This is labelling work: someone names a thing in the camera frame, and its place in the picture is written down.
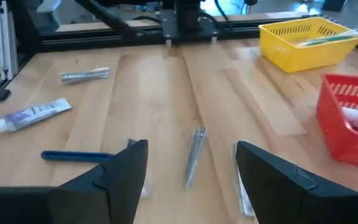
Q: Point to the small silver nail clipper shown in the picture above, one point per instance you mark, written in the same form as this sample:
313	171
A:
85	75

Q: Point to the red plastic basket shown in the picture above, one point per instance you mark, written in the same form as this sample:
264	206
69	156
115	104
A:
331	143

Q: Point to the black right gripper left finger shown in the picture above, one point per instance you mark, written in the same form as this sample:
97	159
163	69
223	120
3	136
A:
120	186

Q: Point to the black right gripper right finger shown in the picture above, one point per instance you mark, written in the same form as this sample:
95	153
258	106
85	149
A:
291	193

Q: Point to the green toothbrush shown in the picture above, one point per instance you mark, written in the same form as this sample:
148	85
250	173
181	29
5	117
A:
331	39

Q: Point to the yellow plastic basket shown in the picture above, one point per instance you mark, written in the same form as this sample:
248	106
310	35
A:
291	59

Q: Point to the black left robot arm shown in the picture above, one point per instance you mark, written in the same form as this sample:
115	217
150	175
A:
188	18

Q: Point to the dark blue disposable razor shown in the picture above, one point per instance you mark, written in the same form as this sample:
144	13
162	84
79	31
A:
73	156

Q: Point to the silver aluminium post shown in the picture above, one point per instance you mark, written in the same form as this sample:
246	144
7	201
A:
6	43

